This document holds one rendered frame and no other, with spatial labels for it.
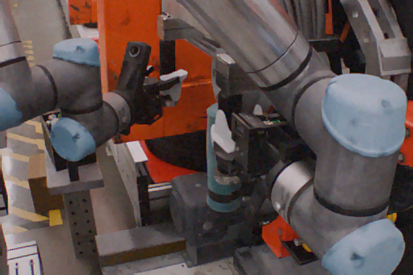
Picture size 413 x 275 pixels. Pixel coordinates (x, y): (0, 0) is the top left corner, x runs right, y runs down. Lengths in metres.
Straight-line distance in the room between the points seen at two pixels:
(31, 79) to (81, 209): 1.01
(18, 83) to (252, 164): 0.33
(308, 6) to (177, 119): 0.78
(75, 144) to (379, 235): 0.48
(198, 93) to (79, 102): 0.70
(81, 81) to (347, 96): 0.44
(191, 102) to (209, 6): 0.95
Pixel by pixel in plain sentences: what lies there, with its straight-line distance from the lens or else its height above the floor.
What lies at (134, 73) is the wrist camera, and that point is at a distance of 0.84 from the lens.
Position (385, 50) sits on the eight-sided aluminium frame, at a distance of 0.68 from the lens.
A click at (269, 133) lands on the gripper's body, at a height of 0.89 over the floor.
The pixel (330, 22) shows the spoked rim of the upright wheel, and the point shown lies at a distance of 0.95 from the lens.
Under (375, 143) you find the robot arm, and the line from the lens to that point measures 0.37.
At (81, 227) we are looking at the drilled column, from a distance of 1.65.
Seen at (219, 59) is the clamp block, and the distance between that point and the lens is 0.65.
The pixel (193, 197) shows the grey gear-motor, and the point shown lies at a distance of 1.29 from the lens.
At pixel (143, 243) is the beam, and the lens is 1.56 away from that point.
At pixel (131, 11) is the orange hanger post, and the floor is 0.92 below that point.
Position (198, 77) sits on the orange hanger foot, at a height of 0.69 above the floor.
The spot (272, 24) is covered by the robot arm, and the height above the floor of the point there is 1.04.
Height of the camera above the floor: 1.13
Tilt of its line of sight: 24 degrees down
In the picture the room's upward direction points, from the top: straight up
